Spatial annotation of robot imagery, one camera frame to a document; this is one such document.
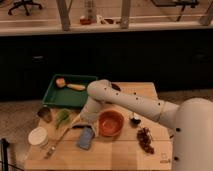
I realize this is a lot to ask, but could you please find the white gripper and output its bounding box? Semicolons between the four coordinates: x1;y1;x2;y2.
80;99;102;122

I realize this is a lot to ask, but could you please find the blue-grey sponge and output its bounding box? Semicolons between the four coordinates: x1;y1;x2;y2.
77;127;95;150

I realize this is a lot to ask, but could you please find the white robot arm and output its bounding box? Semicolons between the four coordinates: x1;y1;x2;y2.
80;80;213;171

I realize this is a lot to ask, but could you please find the orange-red bowl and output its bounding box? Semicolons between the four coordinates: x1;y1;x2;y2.
99;110;124;137

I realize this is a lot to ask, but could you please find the green leafy vegetable toy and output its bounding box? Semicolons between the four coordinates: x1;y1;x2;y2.
55;109;70;129

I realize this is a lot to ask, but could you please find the green plastic tray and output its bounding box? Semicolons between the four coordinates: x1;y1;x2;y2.
42;74;97;109

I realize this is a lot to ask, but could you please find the dark bowl with white contents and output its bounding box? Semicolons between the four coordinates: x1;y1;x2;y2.
111;83;121;91

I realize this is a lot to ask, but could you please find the black ladle spoon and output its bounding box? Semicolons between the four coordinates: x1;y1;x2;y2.
130;113;141;125

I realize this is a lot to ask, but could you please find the small metal cup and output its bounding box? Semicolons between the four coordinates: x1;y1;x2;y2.
37;107;52;123

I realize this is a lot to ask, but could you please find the white lidded container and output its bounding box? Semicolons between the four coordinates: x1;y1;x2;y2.
28;127;48;148

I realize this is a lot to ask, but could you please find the bunch of dark grapes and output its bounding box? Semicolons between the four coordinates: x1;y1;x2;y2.
137;127;154;154

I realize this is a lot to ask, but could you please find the red object on ledge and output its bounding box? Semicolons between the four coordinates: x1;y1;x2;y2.
79;16;91;25

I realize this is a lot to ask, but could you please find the black stand at left edge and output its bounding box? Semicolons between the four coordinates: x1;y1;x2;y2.
0;138;9;171

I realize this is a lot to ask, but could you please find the clear bottle on ledge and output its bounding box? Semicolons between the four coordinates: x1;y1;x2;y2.
85;0;97;23

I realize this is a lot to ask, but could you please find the black office chair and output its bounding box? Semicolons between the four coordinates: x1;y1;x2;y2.
8;0;43;16

